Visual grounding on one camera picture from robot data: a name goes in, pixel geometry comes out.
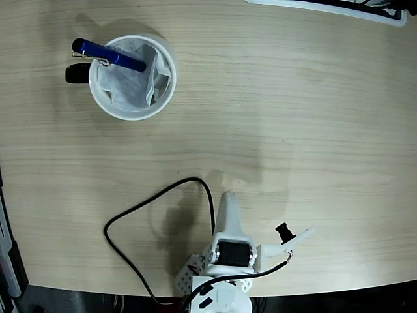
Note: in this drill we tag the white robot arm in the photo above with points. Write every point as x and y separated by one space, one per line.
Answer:
224 298

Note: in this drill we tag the grey metal desk rail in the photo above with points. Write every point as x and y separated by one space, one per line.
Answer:
6 257

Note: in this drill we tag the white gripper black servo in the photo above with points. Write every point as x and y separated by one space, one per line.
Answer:
232 253

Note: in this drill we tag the black camera on white mount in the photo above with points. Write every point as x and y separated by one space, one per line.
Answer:
272 251

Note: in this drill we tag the crumpled white tissue paper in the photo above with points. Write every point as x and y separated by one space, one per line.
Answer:
130 91

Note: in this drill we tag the blue pen with clip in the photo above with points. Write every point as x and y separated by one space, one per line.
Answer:
97 50

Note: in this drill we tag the white flat device edge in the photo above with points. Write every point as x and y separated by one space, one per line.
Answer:
399 20

